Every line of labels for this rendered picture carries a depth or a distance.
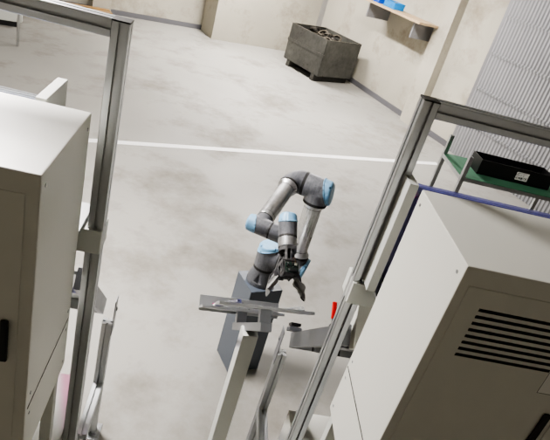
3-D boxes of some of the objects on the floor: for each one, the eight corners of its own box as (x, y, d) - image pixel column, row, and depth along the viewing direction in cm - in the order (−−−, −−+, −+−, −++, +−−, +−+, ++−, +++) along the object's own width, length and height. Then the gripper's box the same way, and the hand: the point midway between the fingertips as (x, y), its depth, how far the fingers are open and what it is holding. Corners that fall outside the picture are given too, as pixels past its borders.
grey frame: (242, 450, 264) (379, 47, 176) (397, 473, 276) (599, 106, 188) (239, 570, 216) (426, 99, 128) (428, 592, 228) (718, 175, 140)
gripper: (266, 240, 213) (264, 291, 204) (315, 248, 218) (316, 297, 209) (260, 249, 221) (258, 298, 212) (308, 256, 225) (308, 304, 217)
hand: (285, 300), depth 213 cm, fingers open, 14 cm apart
